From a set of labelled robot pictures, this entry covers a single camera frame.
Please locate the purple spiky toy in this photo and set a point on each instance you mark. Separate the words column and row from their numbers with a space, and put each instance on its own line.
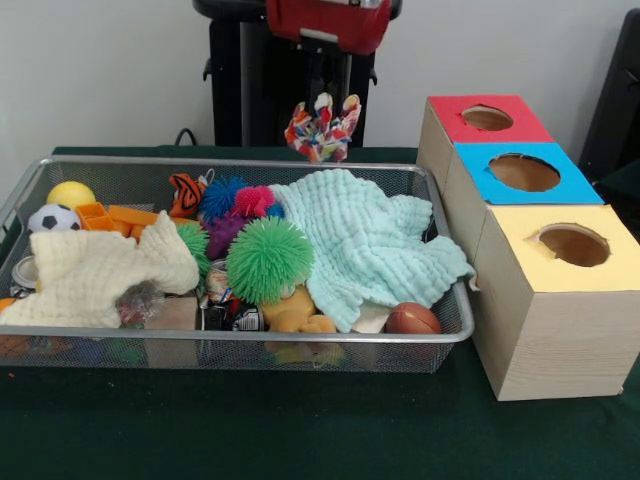
column 222, row 235

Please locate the black and white soccer ball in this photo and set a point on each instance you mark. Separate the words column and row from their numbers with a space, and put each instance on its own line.
column 52, row 217

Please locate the orange plastic toy block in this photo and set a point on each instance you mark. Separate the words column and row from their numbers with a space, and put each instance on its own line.
column 120, row 217

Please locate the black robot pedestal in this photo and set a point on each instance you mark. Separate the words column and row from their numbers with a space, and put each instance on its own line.
column 250, row 75

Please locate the black upright panel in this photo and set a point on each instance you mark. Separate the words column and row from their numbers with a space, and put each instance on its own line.
column 617, row 100

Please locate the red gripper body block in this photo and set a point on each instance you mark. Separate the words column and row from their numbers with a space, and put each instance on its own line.
column 350, row 25

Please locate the dark green table cloth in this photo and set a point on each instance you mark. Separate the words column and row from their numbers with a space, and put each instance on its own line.
column 300, row 430
column 625, row 181

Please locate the multicoloured patterned cloth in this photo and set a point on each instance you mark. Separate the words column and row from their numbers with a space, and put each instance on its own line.
column 320, row 135

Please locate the large green spiky ball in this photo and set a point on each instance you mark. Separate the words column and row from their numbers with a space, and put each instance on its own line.
column 270, row 260

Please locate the wooden box with three holes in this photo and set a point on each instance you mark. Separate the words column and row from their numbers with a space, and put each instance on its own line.
column 550, row 340

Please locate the cream waffle cloth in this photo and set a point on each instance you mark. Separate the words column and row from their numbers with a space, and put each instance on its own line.
column 90, row 275

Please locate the pink spiky ball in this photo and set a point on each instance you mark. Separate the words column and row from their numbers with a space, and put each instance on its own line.
column 254, row 200

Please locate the blue spiky ball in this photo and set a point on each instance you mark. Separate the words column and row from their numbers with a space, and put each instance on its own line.
column 220, row 196

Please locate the yellow ball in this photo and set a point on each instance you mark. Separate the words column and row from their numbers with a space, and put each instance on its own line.
column 70, row 194

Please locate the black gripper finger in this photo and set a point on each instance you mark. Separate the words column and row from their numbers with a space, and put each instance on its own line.
column 344, row 75
column 316, row 75

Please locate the orange tiger plush toy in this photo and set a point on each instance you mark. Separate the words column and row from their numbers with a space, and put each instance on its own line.
column 187, row 192

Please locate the brown toy football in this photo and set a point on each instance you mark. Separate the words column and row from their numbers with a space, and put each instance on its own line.
column 412, row 319

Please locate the mint green waffle cloth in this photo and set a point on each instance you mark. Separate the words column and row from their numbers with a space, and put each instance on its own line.
column 370, row 240

